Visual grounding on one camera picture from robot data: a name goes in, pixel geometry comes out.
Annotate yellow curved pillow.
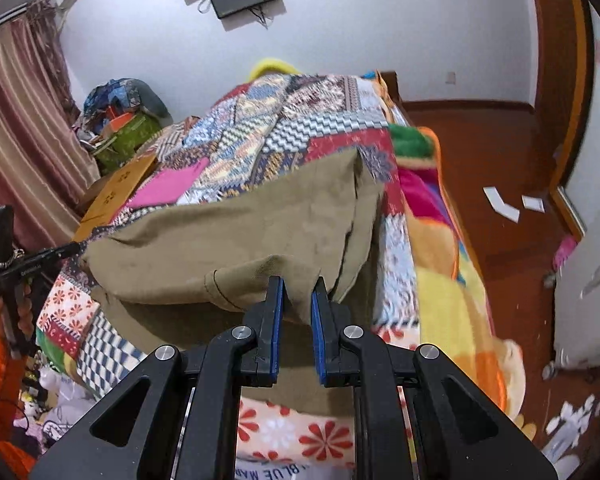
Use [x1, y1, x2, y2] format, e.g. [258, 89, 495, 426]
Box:
[248, 58, 300, 81]

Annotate orange sleeve forearm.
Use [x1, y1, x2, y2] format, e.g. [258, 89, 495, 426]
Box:
[0, 337, 35, 479]

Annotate wooden wardrobe with sliding door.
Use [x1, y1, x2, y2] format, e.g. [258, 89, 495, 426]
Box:
[528, 0, 600, 238]

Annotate pile of blue clothes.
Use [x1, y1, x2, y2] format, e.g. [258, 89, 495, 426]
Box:
[72, 78, 173, 133]

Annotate striped red beige curtain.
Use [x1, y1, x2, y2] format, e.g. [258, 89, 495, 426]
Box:
[0, 0, 99, 252]

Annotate pink folded cloth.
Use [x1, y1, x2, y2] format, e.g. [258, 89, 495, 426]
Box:
[125, 157, 209, 210]

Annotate colourful fleece blanket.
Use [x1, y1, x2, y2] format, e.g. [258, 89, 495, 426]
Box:
[368, 72, 527, 426]

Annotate pink slipper on floor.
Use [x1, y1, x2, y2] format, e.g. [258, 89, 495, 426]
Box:
[552, 235, 578, 271]

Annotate wooden lap desk board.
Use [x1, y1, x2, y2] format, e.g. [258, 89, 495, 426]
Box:
[72, 154, 158, 242]

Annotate patchwork patterned bed quilt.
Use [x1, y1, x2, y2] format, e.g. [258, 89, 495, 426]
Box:
[36, 74, 416, 468]

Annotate person left hand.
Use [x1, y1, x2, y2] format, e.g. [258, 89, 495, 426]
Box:
[0, 284, 36, 344]

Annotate small white paper on floor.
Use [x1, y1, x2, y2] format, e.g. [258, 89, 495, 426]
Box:
[521, 195, 545, 214]

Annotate green storage basket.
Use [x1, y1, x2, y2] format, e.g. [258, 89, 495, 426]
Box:
[93, 112, 161, 174]

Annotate olive khaki pants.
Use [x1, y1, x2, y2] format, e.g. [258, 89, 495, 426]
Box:
[80, 148, 385, 417]

